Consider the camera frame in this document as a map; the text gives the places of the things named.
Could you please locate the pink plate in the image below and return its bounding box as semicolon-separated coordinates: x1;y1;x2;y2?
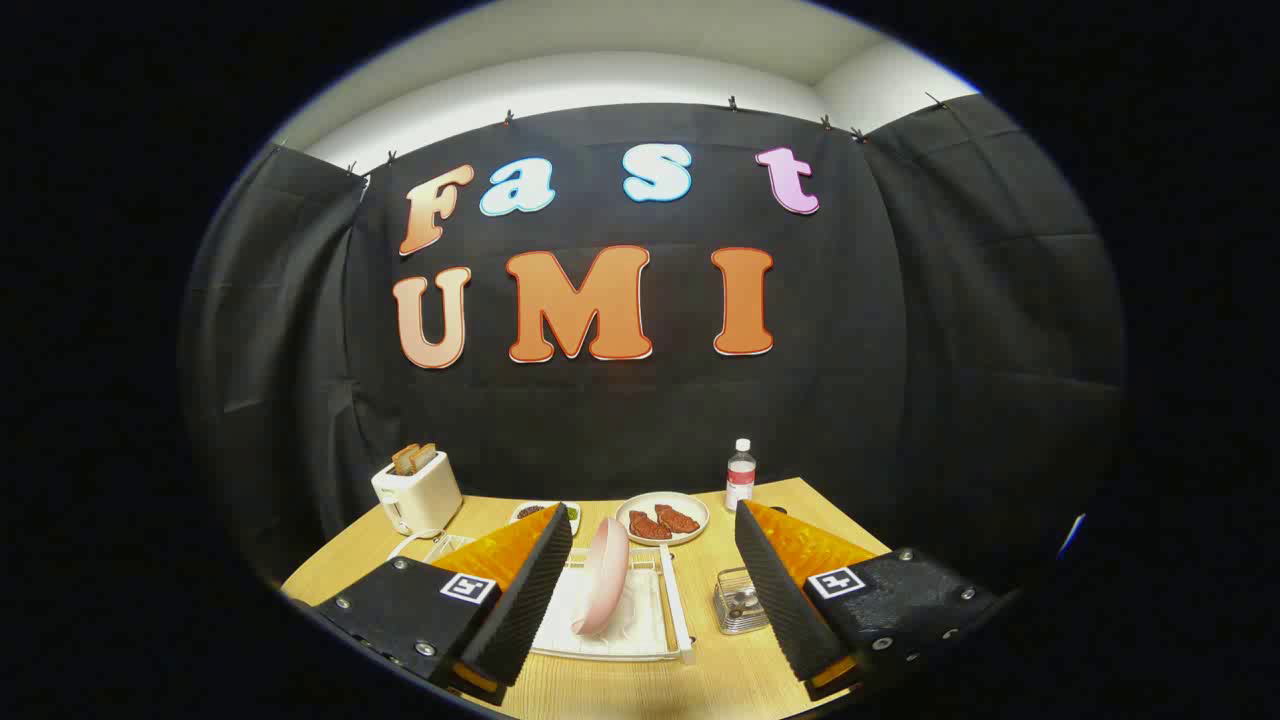
572;517;631;636

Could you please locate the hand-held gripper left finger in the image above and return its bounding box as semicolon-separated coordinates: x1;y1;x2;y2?
312;502;574;707

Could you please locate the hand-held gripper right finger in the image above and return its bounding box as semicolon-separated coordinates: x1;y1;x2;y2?
734;499;1004;701

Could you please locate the cream dish with meat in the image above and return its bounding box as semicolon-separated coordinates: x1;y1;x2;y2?
615;491;711;547

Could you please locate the plastic bottle with red label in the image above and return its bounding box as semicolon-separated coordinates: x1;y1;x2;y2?
726;438;758;513

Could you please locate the metal wire basket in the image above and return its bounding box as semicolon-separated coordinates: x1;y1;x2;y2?
714;567;771;636

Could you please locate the white toaster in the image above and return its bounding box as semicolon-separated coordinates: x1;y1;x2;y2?
371;450;464;538

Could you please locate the white wire dish rack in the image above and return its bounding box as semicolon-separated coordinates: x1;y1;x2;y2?
388;528;697;667

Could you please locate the white divided dish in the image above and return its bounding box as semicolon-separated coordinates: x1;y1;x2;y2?
509;500;582;533

